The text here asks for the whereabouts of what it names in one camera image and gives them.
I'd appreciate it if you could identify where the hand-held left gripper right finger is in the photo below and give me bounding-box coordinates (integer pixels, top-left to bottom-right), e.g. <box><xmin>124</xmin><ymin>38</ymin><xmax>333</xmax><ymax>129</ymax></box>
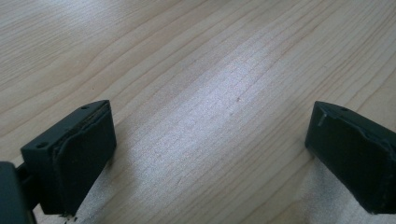
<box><xmin>304</xmin><ymin>100</ymin><xmax>396</xmax><ymax>215</ymax></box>

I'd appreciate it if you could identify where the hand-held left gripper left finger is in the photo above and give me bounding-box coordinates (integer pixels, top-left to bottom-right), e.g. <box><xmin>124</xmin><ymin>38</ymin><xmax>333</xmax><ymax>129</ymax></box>
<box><xmin>20</xmin><ymin>99</ymin><xmax>118</xmax><ymax>217</ymax></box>

